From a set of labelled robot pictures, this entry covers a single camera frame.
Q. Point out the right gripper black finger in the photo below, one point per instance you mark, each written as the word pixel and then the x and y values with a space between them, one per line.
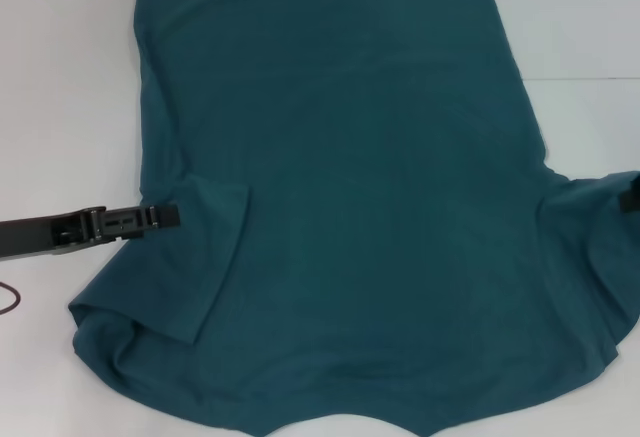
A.
pixel 632 205

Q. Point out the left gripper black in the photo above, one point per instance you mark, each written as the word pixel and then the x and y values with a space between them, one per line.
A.
pixel 35 234

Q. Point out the teal blue t-shirt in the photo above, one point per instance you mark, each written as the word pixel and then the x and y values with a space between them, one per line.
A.
pixel 350 157

